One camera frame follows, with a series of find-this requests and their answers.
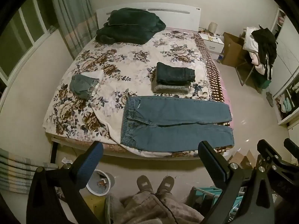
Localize white wardrobe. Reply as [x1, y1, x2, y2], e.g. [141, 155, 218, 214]
[266, 7, 299, 131]

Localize folded grey pants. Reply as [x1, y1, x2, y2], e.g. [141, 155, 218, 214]
[152, 82, 191, 94]

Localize white nightstand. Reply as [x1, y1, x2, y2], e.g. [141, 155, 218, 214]
[198, 32, 225, 53]

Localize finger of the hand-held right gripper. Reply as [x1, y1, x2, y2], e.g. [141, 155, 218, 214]
[257, 139, 283, 168]
[283, 138, 299, 155]

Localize white waste bin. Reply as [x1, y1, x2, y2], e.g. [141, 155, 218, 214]
[86, 169, 115, 195]

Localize blue jeans pants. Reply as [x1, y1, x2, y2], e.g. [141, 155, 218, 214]
[120, 96, 235, 153]

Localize pile of pale clothes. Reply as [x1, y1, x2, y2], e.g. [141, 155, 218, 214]
[243, 27, 267, 75]

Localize dark green blanket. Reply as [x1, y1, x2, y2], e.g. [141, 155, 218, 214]
[95, 7, 167, 45]

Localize window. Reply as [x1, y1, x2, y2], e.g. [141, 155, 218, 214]
[0, 0, 59, 87]

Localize person's slipper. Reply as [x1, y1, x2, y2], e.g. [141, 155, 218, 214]
[156, 176, 175, 195]
[136, 175, 153, 195]

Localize person's left slipper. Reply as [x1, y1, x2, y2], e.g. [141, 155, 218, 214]
[136, 175, 153, 195]

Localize black jacket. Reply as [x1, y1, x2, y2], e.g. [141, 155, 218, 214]
[251, 27, 278, 80]

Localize large cardboard box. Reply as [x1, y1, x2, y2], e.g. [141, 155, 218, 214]
[221, 32, 249, 68]

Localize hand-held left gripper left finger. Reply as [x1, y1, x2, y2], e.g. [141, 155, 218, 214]
[26, 141, 104, 224]

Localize small cardboard boxes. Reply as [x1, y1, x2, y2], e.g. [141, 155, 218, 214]
[230, 149, 256, 169]

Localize brown checkered blanket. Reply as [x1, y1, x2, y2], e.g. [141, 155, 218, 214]
[194, 34, 234, 155]

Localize striped curtain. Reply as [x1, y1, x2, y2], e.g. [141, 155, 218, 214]
[48, 0, 98, 60]

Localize pink bed sheet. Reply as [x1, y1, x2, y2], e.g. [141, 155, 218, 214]
[216, 68, 232, 109]

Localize teal rack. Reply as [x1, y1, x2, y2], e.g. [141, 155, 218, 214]
[187, 185, 244, 215]

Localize yellow box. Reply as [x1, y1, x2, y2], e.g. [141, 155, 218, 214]
[82, 195, 107, 224]

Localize folded plaid cloth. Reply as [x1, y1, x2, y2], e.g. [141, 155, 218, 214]
[0, 148, 59, 195]

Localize folded dark jeans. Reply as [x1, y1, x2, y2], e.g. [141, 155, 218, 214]
[156, 62, 196, 86]

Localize folded denim shorts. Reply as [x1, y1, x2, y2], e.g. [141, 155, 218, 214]
[70, 74, 100, 98]

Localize person's right slipper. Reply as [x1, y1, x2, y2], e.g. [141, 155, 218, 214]
[156, 176, 175, 195]

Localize folding chair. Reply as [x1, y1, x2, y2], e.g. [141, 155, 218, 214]
[235, 28, 272, 94]

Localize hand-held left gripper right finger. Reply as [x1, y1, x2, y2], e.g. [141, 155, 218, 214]
[198, 141, 275, 224]

